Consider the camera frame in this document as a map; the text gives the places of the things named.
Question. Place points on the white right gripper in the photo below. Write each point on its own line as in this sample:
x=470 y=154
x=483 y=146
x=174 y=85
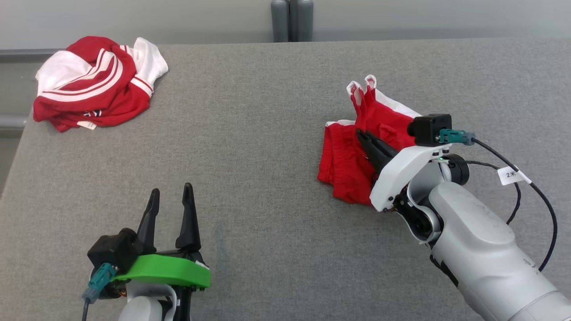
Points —
x=397 y=171

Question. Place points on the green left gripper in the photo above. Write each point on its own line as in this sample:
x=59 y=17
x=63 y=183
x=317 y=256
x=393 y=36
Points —
x=169 y=269

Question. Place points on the red shorts with white stripes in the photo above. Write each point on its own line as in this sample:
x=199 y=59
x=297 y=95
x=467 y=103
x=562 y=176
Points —
x=345 y=169

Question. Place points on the red and white jersey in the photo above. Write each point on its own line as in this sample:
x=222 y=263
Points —
x=93 y=84

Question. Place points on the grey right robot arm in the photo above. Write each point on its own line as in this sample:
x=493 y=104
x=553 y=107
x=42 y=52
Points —
x=482 y=249

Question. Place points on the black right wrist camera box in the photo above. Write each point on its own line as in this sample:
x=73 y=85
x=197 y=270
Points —
x=428 y=129

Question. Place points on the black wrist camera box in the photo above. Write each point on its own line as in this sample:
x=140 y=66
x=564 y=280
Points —
x=428 y=129
x=111 y=252

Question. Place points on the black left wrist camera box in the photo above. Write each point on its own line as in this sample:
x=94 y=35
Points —
x=111 y=252

